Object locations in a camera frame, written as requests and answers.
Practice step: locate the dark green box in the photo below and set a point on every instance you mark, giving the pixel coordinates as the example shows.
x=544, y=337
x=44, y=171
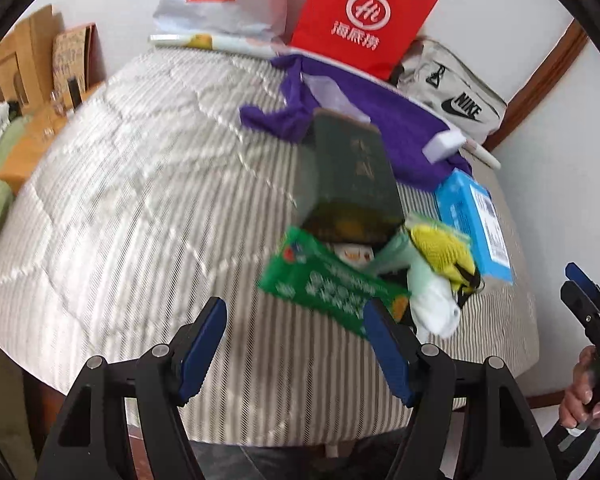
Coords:
x=355, y=170

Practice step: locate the mint green cloth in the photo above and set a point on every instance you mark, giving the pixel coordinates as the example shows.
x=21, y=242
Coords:
x=420, y=280

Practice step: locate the wooden nightstand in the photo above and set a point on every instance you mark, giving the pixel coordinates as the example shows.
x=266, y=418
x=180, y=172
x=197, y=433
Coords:
x=34, y=145

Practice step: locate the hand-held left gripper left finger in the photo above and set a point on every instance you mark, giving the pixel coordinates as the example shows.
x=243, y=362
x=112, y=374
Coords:
x=202, y=352

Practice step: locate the white gloves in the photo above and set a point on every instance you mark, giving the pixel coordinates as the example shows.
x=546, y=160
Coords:
x=436, y=311

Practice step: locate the green printed packet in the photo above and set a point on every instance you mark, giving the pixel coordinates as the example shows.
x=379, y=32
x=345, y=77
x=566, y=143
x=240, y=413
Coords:
x=320, y=282

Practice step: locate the striped bed mattress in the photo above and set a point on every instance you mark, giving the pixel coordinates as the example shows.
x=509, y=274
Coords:
x=129, y=210

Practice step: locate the white rolled poster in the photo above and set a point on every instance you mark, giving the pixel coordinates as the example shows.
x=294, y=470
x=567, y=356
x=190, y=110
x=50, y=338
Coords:
x=204, y=41

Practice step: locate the brown cardboard box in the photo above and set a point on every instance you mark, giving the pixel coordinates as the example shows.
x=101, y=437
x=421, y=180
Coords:
x=74, y=60

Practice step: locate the purple cloth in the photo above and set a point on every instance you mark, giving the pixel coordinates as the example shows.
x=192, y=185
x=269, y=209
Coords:
x=385, y=110

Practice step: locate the beige zip bag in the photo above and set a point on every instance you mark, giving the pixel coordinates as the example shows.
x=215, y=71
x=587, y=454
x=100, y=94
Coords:
x=430, y=92

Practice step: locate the person's dark trousers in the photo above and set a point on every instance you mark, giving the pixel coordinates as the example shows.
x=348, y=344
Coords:
x=290, y=465

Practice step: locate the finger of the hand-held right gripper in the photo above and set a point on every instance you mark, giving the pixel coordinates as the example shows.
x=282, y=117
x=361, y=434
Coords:
x=577, y=302
x=580, y=274

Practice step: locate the white orange snack packet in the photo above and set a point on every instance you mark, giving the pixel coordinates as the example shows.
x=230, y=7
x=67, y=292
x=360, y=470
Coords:
x=352, y=254

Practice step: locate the person's right hand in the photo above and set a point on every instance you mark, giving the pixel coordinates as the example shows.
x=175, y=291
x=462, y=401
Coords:
x=577, y=395

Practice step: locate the red paper bag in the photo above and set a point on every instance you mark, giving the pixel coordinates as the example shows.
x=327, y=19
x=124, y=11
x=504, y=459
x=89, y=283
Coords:
x=330, y=5

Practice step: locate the blue cardboard box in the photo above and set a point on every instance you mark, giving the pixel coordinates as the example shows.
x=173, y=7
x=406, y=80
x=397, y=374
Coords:
x=460, y=210

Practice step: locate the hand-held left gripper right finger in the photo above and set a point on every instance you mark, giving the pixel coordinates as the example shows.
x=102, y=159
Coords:
x=387, y=355

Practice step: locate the white foam block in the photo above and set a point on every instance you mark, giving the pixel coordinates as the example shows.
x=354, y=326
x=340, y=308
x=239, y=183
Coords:
x=445, y=146

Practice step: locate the white plastic shopping bag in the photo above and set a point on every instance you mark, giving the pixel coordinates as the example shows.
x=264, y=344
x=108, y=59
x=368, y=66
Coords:
x=260, y=10

